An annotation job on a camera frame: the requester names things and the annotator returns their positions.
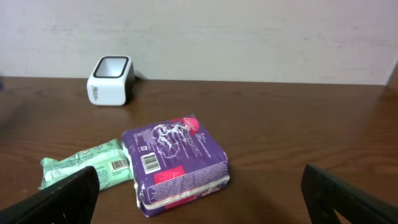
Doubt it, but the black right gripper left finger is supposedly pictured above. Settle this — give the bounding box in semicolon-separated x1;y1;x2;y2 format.
1;166;100;224

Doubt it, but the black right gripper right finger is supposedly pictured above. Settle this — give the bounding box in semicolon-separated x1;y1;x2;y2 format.
301;164;397;223

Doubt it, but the mint green wipes pack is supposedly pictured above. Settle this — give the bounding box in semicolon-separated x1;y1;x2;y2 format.
39;139;134;190

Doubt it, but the purple sanitary pad pack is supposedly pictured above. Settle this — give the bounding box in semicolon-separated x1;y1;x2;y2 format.
121;114;230;217

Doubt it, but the white barcode scanner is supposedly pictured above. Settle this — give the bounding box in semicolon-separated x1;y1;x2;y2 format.
86;55;136;106

